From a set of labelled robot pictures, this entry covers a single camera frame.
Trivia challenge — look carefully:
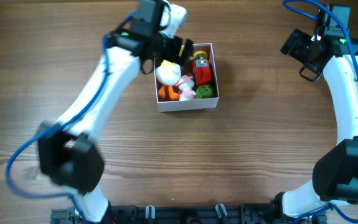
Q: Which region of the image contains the yellow wooden rattle drum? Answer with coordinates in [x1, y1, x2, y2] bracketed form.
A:
[192, 50, 209, 60]

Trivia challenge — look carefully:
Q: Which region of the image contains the red toy fire truck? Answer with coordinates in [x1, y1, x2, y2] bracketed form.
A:
[192, 59, 212, 87]

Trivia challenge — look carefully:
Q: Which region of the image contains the white plush duck yellow hat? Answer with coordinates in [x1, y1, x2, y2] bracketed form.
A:
[155, 60, 181, 101]

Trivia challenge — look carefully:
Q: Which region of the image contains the green numbered ball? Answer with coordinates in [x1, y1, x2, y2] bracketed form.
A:
[195, 84, 216, 99]

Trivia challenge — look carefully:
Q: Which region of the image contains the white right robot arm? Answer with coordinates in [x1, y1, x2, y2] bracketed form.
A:
[277, 4, 358, 223]

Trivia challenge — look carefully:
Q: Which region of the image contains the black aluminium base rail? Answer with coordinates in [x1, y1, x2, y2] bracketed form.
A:
[50, 202, 327, 224]

